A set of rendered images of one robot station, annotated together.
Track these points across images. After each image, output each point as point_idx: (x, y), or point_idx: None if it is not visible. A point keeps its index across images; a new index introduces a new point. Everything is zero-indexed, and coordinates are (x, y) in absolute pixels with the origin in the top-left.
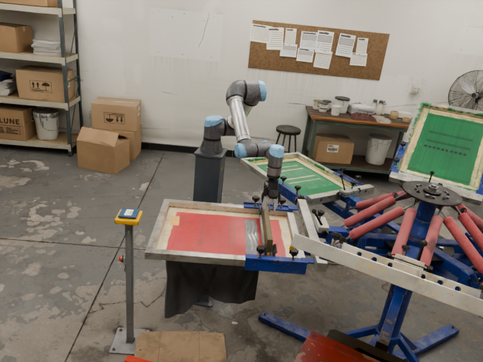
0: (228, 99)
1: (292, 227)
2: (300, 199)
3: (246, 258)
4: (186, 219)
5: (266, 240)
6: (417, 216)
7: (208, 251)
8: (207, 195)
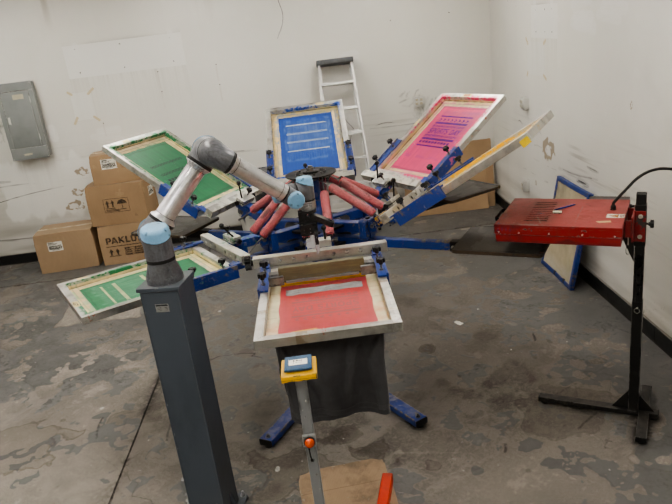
0: (236, 160)
1: None
2: (253, 258)
3: (388, 273)
4: (298, 326)
5: (357, 263)
6: (316, 197)
7: (368, 302)
8: (198, 340)
